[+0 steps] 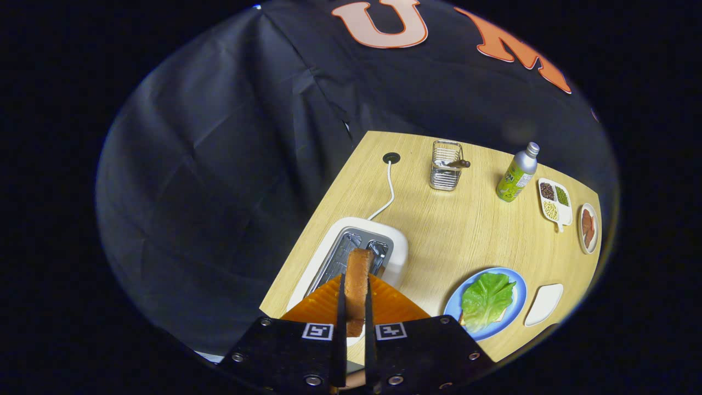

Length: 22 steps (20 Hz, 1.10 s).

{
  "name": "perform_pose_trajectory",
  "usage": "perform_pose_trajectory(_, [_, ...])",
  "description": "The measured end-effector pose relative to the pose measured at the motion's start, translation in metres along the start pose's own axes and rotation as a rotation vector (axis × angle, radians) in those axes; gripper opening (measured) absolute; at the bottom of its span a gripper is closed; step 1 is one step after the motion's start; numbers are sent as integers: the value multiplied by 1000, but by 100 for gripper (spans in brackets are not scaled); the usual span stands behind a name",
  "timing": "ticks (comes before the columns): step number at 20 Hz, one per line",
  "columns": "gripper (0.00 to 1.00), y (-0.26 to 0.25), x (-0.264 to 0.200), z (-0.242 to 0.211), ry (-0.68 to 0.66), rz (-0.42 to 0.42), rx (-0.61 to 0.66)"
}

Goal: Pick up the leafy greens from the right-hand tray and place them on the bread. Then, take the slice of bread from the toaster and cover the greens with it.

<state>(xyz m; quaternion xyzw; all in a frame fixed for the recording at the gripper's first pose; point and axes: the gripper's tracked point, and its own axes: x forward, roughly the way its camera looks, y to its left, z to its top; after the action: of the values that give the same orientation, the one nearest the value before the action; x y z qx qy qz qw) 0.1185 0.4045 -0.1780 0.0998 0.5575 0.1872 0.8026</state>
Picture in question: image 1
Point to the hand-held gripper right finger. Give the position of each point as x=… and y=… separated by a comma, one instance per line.
x=428, y=351

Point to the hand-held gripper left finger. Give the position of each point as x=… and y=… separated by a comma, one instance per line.
x=285, y=351

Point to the green lettuce leaf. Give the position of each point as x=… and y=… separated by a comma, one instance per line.
x=485, y=302

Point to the toasted bread slice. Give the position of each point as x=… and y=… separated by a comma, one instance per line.
x=357, y=285

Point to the blue round plate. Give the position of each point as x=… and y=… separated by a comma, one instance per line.
x=520, y=296

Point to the white toaster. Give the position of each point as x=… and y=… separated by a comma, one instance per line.
x=397, y=247

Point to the white square plate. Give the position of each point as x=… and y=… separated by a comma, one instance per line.
x=544, y=304

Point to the pile of yellow soybeans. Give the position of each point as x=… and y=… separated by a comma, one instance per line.
x=550, y=211

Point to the white divided dish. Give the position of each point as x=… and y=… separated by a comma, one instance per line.
x=565, y=215

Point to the green label metal bottle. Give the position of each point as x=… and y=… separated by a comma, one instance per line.
x=515, y=178

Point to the brown meat piece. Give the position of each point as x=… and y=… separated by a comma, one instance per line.
x=590, y=238
x=587, y=219

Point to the black backdrop cloth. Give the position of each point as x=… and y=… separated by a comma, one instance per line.
x=219, y=164

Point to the pile of dark beans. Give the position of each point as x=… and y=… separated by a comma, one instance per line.
x=547, y=191

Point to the pile of green beans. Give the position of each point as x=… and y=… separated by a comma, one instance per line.
x=562, y=196

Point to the white oval meat plate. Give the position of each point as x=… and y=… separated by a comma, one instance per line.
x=596, y=230

